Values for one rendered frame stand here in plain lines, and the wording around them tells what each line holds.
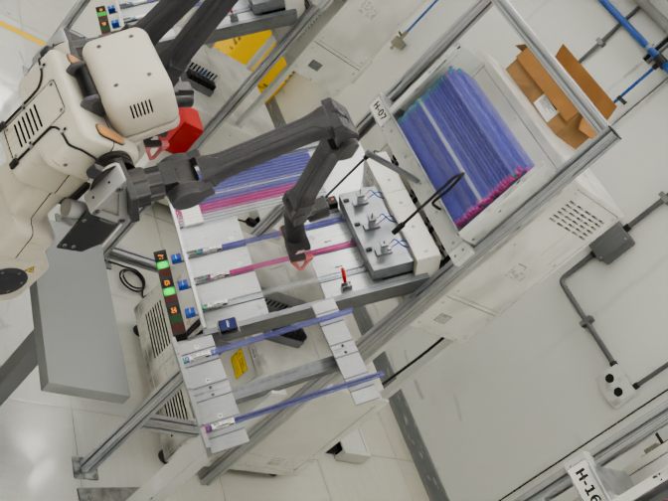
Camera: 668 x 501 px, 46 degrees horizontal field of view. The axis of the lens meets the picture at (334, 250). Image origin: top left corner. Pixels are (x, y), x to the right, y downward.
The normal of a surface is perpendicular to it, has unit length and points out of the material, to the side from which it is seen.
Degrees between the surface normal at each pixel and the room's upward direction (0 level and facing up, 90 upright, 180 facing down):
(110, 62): 48
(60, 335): 0
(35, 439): 0
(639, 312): 90
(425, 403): 90
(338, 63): 90
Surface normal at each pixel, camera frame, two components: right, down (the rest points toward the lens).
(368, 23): 0.31, 0.73
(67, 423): 0.66, -0.62
